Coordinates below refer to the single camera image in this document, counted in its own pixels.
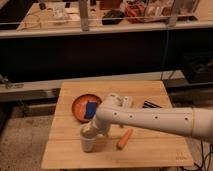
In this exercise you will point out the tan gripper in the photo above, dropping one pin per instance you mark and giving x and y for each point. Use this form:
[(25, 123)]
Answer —
[(88, 131)]

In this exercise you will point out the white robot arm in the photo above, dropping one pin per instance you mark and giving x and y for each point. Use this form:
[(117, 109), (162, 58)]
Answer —
[(189, 122)]

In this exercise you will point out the blue sponge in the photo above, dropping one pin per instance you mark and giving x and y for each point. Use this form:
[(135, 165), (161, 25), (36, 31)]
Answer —
[(90, 110)]

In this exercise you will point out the orange plate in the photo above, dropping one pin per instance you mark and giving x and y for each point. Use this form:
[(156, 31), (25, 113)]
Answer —
[(79, 106)]

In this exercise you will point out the orange carrot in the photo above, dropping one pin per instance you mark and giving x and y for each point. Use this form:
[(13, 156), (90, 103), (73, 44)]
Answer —
[(124, 139)]

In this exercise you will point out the black striped box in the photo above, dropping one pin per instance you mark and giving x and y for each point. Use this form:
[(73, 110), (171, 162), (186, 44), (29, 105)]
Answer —
[(148, 104)]

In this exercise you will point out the black bag on bench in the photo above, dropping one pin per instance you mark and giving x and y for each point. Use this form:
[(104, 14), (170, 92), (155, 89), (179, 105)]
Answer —
[(112, 17)]

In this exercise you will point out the red tool on bench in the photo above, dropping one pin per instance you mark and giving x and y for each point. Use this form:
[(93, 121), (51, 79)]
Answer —
[(135, 13)]

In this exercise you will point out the metal post left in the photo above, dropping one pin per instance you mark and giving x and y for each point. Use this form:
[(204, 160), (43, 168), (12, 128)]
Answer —
[(83, 10)]

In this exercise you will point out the metal post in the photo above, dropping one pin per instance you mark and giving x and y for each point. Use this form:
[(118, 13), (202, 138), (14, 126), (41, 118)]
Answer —
[(83, 10), (174, 13)]

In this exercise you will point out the metal post right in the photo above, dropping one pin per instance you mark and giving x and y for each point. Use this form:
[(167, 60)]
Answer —
[(174, 13)]

